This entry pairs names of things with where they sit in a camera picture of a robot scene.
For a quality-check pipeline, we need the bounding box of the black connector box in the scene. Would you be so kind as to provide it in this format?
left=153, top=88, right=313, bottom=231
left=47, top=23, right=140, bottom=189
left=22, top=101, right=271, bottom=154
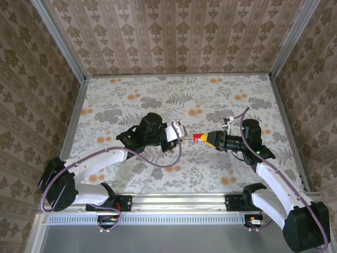
left=97, top=215, right=119, bottom=229
left=244, top=215, right=265, bottom=229

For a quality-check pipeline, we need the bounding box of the grey metal panel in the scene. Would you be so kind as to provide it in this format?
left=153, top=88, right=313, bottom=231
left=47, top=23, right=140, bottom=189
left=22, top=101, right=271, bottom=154
left=39, top=223, right=293, bottom=253

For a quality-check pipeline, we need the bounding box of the slotted grey cable duct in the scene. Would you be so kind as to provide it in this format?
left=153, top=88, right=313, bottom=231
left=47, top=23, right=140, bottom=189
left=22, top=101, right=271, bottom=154
left=47, top=213, right=250, bottom=225

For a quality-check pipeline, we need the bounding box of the aluminium frame strut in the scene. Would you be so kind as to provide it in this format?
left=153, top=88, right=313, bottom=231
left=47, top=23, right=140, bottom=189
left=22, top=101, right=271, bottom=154
left=25, top=213, right=49, bottom=253

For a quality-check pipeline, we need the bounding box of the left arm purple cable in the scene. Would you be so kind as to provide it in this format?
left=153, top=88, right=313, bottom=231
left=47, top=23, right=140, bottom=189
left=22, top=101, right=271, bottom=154
left=41, top=123, right=182, bottom=234

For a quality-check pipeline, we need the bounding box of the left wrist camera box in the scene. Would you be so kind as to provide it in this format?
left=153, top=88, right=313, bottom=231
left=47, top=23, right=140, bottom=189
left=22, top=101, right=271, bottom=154
left=163, top=120, right=186, bottom=142

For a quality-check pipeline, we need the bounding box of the floral patterned tablecloth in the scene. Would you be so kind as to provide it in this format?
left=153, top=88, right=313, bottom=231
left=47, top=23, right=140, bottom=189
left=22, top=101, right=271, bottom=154
left=60, top=75, right=308, bottom=194

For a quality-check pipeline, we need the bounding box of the aluminium table side rail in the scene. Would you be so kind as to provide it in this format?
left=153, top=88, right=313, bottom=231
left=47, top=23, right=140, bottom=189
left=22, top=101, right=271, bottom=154
left=270, top=76, right=311, bottom=193
left=49, top=79, right=89, bottom=194

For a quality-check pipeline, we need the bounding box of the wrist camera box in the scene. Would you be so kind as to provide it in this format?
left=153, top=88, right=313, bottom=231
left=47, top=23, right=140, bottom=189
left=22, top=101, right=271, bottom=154
left=222, top=116, right=235, bottom=131
left=163, top=120, right=186, bottom=142

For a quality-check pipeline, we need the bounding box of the thin black cable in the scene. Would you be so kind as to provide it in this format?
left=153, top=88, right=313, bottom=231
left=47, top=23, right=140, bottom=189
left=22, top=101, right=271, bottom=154
left=231, top=151, right=247, bottom=162

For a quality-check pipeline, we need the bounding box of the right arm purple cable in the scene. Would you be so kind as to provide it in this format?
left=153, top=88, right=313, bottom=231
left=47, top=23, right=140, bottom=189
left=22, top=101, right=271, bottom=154
left=238, top=106, right=331, bottom=250

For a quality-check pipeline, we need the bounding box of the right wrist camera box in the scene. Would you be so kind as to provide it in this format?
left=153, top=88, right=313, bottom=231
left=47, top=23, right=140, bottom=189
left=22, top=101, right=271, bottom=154
left=222, top=116, right=235, bottom=131

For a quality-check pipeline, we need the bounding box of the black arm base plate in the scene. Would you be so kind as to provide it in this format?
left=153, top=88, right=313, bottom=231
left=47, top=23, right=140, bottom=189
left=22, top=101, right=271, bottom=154
left=225, top=193, right=264, bottom=211
left=85, top=194, right=132, bottom=212

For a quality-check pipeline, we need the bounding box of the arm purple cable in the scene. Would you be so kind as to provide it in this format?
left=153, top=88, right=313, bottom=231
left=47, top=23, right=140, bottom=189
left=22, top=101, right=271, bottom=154
left=41, top=123, right=182, bottom=234
left=238, top=106, right=331, bottom=250

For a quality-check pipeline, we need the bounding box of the aluminium mounting rail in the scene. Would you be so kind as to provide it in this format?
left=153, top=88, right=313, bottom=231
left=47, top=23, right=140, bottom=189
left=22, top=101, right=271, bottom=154
left=38, top=193, right=322, bottom=212

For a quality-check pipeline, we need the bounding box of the aluminium frame post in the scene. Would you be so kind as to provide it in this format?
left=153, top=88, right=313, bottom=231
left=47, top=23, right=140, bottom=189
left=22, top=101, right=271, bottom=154
left=268, top=0, right=321, bottom=79
left=30, top=0, right=87, bottom=82

